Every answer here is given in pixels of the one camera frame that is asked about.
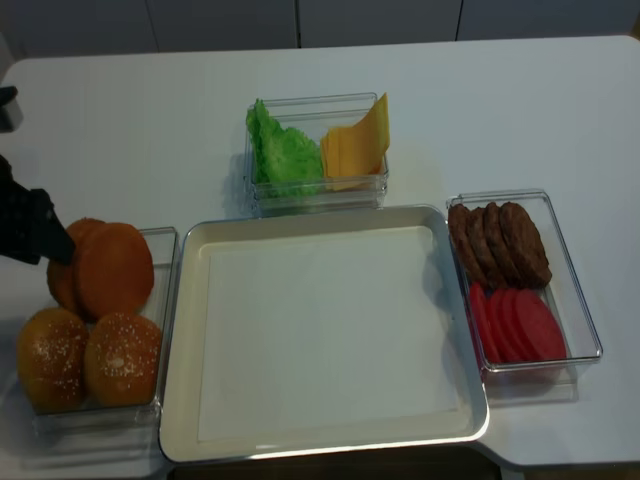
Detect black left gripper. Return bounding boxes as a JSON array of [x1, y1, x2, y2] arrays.
[[1, 180, 76, 265]]

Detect bun front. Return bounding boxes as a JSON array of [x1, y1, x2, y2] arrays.
[[72, 222, 154, 319]]

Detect green lettuce leaf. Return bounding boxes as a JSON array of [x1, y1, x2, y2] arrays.
[[246, 99, 324, 184]]

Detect clear lettuce and cheese container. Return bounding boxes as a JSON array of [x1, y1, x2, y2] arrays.
[[244, 92, 389, 216]]

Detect stacked yellow cheese slices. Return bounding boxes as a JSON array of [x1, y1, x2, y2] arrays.
[[320, 126, 390, 179]]

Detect upright yellow cheese slice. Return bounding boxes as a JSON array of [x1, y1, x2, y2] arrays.
[[338, 93, 390, 160]]

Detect clear bun container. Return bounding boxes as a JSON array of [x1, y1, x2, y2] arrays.
[[33, 227, 180, 436]]

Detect sesame top bun left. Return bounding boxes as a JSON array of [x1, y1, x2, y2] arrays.
[[16, 307, 89, 414]]

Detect sesame bun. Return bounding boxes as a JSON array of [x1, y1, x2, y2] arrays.
[[16, 307, 89, 414], [84, 312, 162, 407]]

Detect sesame top bun right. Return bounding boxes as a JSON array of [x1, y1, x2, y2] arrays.
[[84, 312, 162, 407]]

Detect white metal tray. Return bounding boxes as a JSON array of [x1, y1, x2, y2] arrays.
[[159, 206, 489, 463]]

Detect white paper liner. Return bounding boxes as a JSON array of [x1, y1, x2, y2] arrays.
[[198, 226, 467, 449]]

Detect brown meat patty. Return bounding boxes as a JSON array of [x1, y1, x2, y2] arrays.
[[499, 202, 552, 288], [466, 207, 507, 290], [483, 202, 522, 287], [448, 204, 489, 288]]

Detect red tomato slice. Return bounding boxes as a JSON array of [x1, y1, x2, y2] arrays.
[[500, 288, 537, 362], [487, 289, 523, 363], [470, 283, 501, 364], [513, 290, 567, 361]]

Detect clear patty and tomato container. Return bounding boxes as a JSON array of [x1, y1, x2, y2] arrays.
[[446, 190, 602, 402]]

